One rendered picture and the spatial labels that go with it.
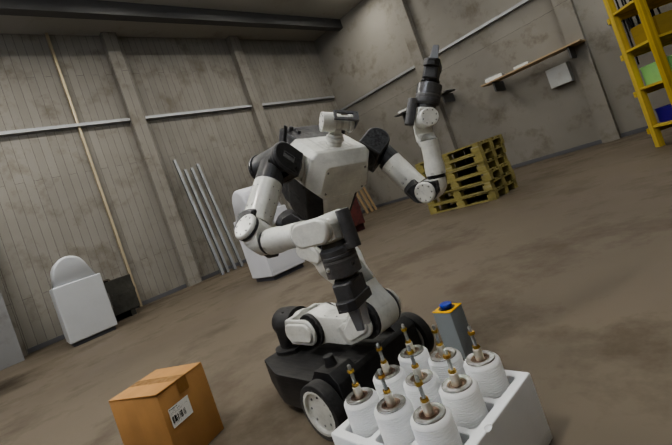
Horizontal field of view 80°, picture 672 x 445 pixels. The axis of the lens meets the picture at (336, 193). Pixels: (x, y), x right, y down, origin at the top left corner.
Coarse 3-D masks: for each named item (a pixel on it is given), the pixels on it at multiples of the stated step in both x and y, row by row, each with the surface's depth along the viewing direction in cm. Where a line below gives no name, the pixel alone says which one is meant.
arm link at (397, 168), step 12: (396, 156) 149; (384, 168) 151; (396, 168) 148; (408, 168) 147; (396, 180) 149; (408, 180) 146; (420, 180) 146; (408, 192) 145; (420, 192) 142; (432, 192) 139; (444, 192) 150
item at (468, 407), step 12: (444, 396) 94; (456, 396) 92; (468, 396) 92; (480, 396) 94; (456, 408) 92; (468, 408) 92; (480, 408) 92; (456, 420) 93; (468, 420) 92; (480, 420) 92
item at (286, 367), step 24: (288, 312) 182; (384, 336) 158; (408, 336) 161; (264, 360) 186; (288, 360) 174; (312, 360) 165; (336, 360) 145; (360, 360) 144; (288, 384) 158; (336, 384) 135; (360, 384) 140
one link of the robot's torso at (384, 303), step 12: (300, 252) 155; (312, 252) 150; (360, 252) 154; (324, 276) 151; (372, 276) 149; (372, 288) 145; (384, 288) 148; (372, 300) 141; (384, 300) 142; (396, 300) 145; (372, 312) 137; (384, 312) 140; (396, 312) 144; (372, 324) 137; (384, 324) 139; (372, 336) 140
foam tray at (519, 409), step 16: (512, 384) 101; (528, 384) 102; (496, 400) 97; (512, 400) 96; (528, 400) 100; (496, 416) 91; (512, 416) 94; (528, 416) 98; (544, 416) 103; (336, 432) 107; (352, 432) 109; (464, 432) 90; (480, 432) 88; (496, 432) 90; (512, 432) 93; (528, 432) 97; (544, 432) 101
